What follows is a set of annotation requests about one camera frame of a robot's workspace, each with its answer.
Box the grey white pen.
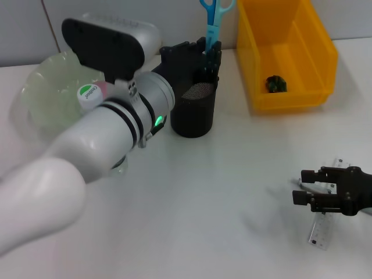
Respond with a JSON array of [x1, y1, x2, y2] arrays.
[[292, 178, 334, 195]]

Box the clear plastic ruler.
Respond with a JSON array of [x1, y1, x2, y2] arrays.
[[307, 158, 352, 251]]

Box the blue scissors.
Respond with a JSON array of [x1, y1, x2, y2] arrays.
[[199, 0, 235, 56]]

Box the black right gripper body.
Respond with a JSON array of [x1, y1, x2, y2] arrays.
[[336, 166, 372, 216]]

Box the clear green-label water bottle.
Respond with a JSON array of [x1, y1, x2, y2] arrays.
[[77, 84, 128, 178]]

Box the pale green glass fruit plate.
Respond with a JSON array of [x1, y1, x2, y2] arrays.
[[20, 51, 106, 141]]

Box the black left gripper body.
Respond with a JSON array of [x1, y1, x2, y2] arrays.
[[151, 42, 205, 88]]

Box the yellow plastic bin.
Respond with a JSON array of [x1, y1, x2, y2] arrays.
[[235, 0, 339, 112]]

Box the green plastic wrapper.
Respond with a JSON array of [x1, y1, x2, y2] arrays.
[[266, 74, 289, 94]]

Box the pink peach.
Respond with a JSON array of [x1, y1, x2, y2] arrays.
[[97, 81, 117, 98]]

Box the black mesh pen cup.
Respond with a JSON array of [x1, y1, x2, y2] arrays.
[[170, 76, 219, 139]]

